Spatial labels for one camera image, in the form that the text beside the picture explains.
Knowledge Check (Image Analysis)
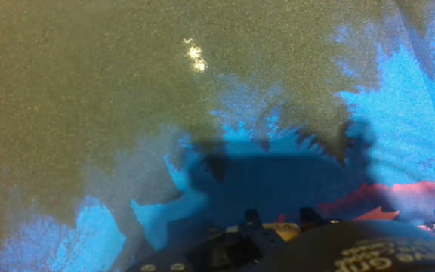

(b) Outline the wooden Jenga block numbered 14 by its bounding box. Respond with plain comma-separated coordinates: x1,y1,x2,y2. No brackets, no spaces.
262,222,302,243

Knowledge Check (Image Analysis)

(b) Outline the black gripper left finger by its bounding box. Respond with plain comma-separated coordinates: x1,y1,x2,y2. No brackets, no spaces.
125,209,287,272

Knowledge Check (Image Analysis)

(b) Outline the blue black printed cloth mat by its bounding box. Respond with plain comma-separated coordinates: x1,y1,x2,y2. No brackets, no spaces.
0,0,435,272

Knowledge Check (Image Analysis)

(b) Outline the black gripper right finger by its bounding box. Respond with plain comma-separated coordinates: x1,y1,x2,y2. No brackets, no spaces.
299,206,330,232

